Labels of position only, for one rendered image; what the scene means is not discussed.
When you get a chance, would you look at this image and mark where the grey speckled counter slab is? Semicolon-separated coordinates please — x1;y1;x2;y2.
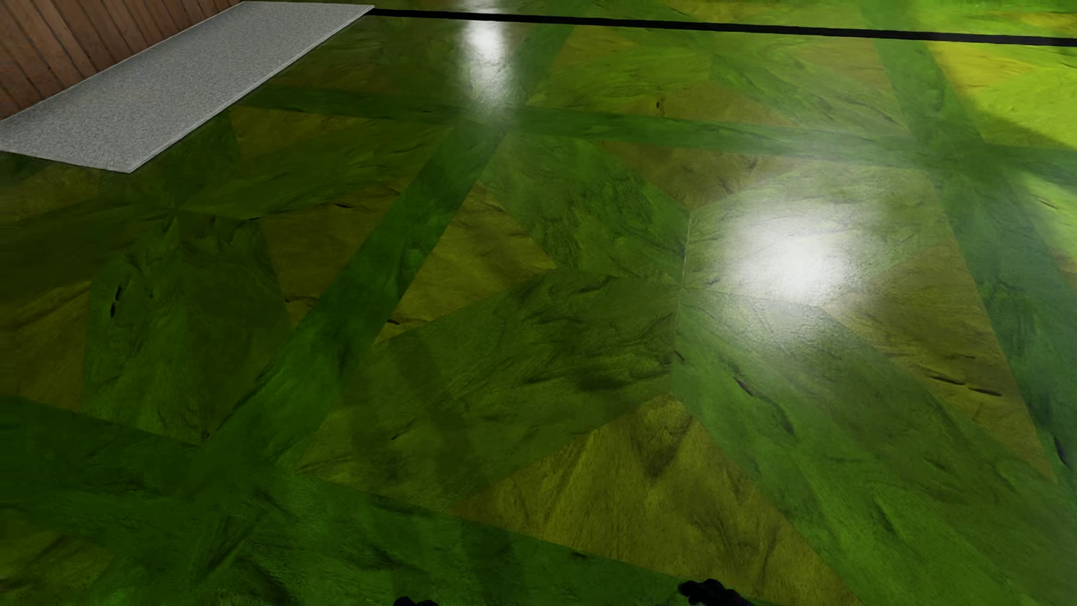
0;2;375;175

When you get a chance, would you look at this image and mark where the brown wooden slatted furniture panel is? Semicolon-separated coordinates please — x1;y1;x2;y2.
0;0;242;119

